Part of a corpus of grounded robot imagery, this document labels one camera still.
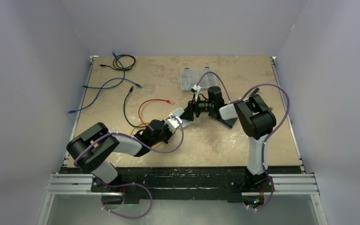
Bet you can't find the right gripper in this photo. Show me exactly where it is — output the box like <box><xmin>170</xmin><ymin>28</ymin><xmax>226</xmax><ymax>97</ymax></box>
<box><xmin>180</xmin><ymin>94</ymin><xmax>214</xmax><ymax>121</ymax></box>

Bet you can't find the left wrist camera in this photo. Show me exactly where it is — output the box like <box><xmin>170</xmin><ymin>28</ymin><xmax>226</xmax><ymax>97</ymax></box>
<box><xmin>165</xmin><ymin>114</ymin><xmax>183</xmax><ymax>133</ymax></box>

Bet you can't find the black rectangular box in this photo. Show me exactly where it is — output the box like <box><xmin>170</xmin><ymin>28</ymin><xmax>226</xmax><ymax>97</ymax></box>
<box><xmin>208</xmin><ymin>112</ymin><xmax>238</xmax><ymax>129</ymax></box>

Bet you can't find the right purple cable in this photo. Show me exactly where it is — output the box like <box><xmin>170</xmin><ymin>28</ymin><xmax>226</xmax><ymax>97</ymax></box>
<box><xmin>195</xmin><ymin>71</ymin><xmax>291</xmax><ymax>212</ymax></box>

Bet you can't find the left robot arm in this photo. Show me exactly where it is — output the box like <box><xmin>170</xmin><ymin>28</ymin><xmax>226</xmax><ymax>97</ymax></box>
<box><xmin>66</xmin><ymin>116</ymin><xmax>183</xmax><ymax>192</ymax></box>

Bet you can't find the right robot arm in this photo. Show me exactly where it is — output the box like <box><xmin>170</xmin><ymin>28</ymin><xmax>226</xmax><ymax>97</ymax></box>
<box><xmin>180</xmin><ymin>85</ymin><xmax>277</xmax><ymax>191</ymax></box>

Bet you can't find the long blue ethernet cable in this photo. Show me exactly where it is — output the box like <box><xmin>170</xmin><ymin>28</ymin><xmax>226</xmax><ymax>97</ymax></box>
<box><xmin>67</xmin><ymin>77</ymin><xmax>143</xmax><ymax>114</ymax></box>

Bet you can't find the short blue ethernet cable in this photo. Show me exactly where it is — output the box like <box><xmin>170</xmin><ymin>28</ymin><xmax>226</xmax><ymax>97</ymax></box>
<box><xmin>82</xmin><ymin>51</ymin><xmax>127</xmax><ymax>90</ymax></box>

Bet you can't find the red ethernet cable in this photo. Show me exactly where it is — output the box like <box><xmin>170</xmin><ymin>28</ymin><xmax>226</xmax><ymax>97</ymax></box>
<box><xmin>137</xmin><ymin>98</ymin><xmax>174</xmax><ymax>126</ymax></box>

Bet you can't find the clear plastic organizer box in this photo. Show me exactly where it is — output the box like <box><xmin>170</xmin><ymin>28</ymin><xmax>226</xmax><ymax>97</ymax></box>
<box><xmin>180</xmin><ymin>67</ymin><xmax>218</xmax><ymax>92</ymax></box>

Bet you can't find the black mounting base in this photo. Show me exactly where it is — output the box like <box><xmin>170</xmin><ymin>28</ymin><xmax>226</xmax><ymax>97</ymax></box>
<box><xmin>91</xmin><ymin>166</ymin><xmax>280</xmax><ymax>204</ymax></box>

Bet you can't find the hammer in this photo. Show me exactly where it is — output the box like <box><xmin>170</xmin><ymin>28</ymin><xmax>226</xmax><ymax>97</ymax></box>
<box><xmin>249</xmin><ymin>88</ymin><xmax>260</xmax><ymax>97</ymax></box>

